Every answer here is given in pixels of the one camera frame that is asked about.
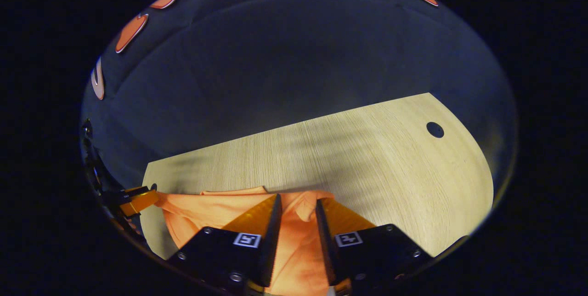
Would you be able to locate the black backdrop cloth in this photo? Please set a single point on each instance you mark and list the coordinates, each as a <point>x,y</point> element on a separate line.
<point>275,66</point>

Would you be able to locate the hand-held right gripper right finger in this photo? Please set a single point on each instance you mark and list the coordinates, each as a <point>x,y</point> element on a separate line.
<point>324,245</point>

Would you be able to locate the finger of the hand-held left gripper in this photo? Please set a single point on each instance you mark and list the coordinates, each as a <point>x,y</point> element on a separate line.
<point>140,200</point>

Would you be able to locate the orange polo T-shirt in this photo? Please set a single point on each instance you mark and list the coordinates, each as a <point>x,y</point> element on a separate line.
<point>294,250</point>

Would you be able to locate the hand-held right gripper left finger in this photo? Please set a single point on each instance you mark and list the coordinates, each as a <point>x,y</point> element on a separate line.
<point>273,241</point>

